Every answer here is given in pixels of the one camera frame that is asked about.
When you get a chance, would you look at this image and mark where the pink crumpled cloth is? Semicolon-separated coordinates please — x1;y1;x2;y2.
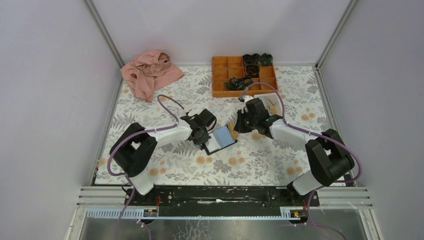
120;50;184;102

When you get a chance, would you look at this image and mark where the black blue card holder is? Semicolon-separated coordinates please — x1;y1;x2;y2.
201;125;238;156

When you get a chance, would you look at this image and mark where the dark rolled strap in tray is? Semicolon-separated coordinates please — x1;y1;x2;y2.
242;53;261;67

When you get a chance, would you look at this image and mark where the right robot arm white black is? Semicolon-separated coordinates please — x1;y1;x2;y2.
234;95;355;206

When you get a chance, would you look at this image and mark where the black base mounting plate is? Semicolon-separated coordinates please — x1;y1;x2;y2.
124;185;320;211

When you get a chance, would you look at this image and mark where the white plastic card tray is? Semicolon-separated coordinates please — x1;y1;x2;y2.
254;93;283;116

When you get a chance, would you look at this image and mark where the orange compartment tray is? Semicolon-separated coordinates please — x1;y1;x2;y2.
211;56;279;98

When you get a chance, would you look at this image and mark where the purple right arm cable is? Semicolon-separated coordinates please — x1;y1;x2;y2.
240;81;364;240

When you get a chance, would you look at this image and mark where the green black rolled strap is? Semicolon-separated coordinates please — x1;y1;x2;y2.
258;52;275;67

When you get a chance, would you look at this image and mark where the small dark rolled strap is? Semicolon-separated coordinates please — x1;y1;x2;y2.
245;64;261;79

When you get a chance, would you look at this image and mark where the floral patterned table mat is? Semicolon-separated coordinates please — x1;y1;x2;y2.
94;66;331;186

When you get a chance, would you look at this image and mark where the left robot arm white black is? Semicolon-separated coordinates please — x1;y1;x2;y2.
109;109;217;206

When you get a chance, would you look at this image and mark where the tangled dark strap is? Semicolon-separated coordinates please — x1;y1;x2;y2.
223;75;255;92

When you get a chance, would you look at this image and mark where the slotted aluminium cable rail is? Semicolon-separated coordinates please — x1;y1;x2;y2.
86;207;306;221

